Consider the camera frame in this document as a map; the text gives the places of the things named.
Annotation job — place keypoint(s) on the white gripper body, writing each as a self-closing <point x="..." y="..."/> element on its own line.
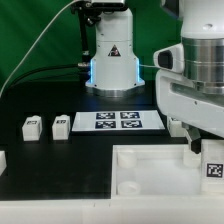
<point x="177" y="97"/>

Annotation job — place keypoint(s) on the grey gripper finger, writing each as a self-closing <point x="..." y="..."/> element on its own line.
<point x="193" y="137"/>

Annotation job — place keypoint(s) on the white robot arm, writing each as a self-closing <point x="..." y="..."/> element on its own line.
<point x="190" y="77"/>

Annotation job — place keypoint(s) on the white marker plate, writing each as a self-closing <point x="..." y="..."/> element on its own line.
<point x="117" y="121"/>

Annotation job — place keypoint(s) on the white block left edge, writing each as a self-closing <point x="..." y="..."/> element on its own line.
<point x="3" y="163"/>

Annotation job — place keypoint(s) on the white L-shaped obstacle wall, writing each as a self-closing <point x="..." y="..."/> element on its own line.
<point x="28" y="209"/>

